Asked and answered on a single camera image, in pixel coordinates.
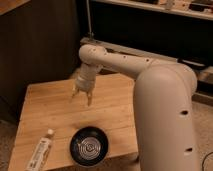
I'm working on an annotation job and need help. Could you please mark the metal vertical pole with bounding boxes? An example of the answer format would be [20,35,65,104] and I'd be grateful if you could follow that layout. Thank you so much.
[86,0,94,40]

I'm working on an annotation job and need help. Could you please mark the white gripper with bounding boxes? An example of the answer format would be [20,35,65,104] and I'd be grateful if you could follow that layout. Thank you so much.
[71,64,96,106]

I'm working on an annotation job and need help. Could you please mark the black ceramic bowl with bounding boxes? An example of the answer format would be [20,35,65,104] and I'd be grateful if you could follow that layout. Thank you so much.
[69,126,109,167]

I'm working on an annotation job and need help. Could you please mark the grey metal beam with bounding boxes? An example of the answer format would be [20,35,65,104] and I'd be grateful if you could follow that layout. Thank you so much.
[80,37,213,84]

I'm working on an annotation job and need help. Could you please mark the wooden shelf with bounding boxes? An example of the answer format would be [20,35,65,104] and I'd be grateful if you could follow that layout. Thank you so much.
[93,0,213,21]

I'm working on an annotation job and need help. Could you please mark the white plastic bottle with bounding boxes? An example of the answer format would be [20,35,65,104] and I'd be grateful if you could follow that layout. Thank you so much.
[25,129,54,171]

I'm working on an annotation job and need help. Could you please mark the wooden table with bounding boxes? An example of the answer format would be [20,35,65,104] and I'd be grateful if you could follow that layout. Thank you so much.
[8,74,138,171]

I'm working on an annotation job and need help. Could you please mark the black flat object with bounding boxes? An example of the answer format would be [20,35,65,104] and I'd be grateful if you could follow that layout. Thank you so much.
[177,58,210,70]

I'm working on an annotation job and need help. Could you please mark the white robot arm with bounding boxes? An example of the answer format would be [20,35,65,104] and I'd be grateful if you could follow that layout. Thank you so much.
[74,44,200,171]

